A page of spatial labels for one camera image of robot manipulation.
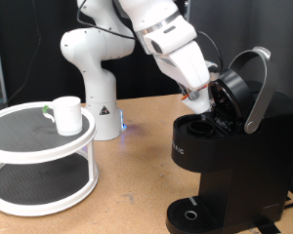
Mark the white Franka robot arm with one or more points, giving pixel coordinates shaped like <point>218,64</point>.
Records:
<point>101,81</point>

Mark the black curtain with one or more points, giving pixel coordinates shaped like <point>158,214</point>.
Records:
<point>39,48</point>

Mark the black Keurig coffee machine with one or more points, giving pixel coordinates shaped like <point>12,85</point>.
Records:
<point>250,169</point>

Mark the white two-tier turntable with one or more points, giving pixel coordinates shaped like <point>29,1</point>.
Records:
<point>39,156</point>

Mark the dark grey partition panel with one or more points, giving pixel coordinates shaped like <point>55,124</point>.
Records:
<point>234,22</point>

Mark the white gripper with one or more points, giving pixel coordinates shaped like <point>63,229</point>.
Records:
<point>185,65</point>

